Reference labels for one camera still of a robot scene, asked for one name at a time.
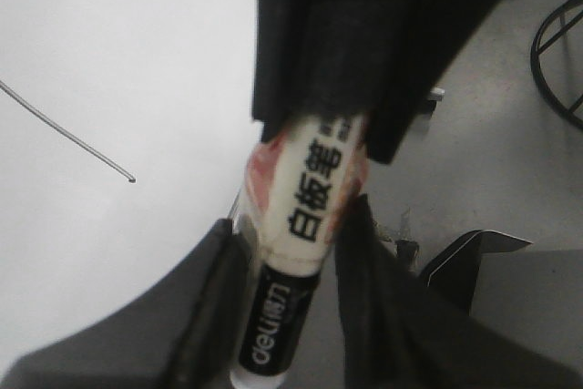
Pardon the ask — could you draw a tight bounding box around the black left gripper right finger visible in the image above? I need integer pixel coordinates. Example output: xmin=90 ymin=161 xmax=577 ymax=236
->
xmin=334 ymin=195 xmax=582 ymax=388

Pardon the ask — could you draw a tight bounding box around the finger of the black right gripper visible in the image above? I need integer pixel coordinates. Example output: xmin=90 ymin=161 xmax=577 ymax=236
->
xmin=363 ymin=0 xmax=543 ymax=165
xmin=250 ymin=0 xmax=327 ymax=144

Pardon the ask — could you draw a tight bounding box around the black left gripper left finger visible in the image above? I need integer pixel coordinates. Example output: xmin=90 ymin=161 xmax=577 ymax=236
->
xmin=1 ymin=219 xmax=249 ymax=388

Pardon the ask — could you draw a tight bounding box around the white black whiteboard marker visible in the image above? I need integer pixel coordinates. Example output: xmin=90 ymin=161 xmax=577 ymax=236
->
xmin=230 ymin=5 xmax=402 ymax=389

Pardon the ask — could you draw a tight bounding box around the white whiteboard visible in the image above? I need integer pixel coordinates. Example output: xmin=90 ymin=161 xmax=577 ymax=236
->
xmin=1 ymin=0 xmax=259 ymax=366

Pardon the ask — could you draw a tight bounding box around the black metal bracket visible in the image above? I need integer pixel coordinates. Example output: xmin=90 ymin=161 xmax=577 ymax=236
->
xmin=418 ymin=230 xmax=533 ymax=314

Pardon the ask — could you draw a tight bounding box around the black wire frame stand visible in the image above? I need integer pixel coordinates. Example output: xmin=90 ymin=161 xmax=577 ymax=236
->
xmin=529 ymin=0 xmax=582 ymax=130

